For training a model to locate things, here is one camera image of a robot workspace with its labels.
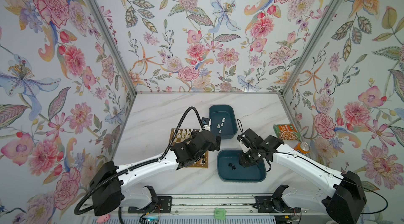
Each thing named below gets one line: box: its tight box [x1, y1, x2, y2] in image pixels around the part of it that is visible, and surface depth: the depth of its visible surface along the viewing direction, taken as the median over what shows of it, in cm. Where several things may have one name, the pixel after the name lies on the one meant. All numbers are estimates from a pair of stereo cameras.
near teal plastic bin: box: [216, 149, 267, 183], surface depth 85 cm
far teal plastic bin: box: [208, 104, 239, 140], surface depth 105 cm
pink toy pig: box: [96, 214, 111, 224], surface depth 71 cm
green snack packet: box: [273, 123, 301, 141], surface depth 100 cm
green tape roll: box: [214, 207, 227, 221], surface depth 73 cm
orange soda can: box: [293, 140, 311, 155], surface depth 83 cm
